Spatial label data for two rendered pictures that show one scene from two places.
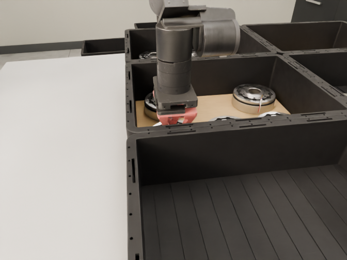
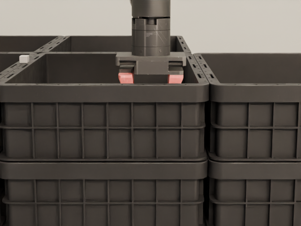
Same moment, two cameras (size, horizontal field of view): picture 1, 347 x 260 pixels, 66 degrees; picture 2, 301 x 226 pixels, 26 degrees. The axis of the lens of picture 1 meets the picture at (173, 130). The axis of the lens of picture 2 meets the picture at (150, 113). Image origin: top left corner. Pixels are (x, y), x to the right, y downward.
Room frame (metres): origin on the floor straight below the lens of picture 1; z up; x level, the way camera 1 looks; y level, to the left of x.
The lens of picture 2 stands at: (0.28, 0.95, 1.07)
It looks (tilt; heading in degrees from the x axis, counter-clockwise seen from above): 12 degrees down; 279
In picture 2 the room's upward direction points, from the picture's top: straight up
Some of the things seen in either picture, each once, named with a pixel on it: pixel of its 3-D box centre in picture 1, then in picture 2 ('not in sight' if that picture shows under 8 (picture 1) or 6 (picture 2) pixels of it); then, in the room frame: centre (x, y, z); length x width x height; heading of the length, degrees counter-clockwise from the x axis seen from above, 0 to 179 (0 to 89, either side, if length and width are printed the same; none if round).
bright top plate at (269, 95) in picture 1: (254, 93); not in sight; (0.60, -0.20, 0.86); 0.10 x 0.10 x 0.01
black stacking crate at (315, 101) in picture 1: (219, 109); (109, 103); (0.51, -0.10, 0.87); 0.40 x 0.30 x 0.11; 99
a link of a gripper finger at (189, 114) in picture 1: (174, 116); (158, 89); (0.41, 0.00, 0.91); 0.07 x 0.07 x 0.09; 8
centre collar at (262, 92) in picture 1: (254, 91); not in sight; (0.60, -0.20, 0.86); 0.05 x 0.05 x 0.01
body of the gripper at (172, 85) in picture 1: (174, 77); (151, 41); (0.42, 0.00, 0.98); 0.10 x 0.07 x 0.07; 9
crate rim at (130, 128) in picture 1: (222, 87); (109, 72); (0.51, -0.10, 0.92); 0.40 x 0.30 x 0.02; 99
